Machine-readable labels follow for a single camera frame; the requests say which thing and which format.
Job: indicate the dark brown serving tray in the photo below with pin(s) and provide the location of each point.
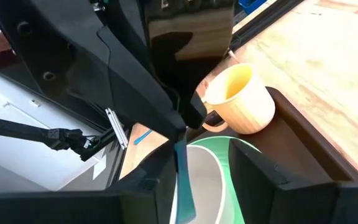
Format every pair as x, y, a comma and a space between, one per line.
291, 149

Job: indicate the white ceramic bowl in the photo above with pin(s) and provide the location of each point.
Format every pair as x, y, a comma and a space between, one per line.
207, 186

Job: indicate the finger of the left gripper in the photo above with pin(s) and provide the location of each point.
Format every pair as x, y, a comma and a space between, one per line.
191, 109
141, 102

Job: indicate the pale orange ribbed mug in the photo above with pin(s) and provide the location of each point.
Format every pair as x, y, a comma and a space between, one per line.
244, 105

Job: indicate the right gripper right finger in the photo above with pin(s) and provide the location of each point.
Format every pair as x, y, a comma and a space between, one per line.
250, 186

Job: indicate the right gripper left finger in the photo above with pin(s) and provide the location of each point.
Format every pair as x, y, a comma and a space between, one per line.
157, 177

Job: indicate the green plate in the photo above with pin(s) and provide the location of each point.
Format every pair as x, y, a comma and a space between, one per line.
221, 152

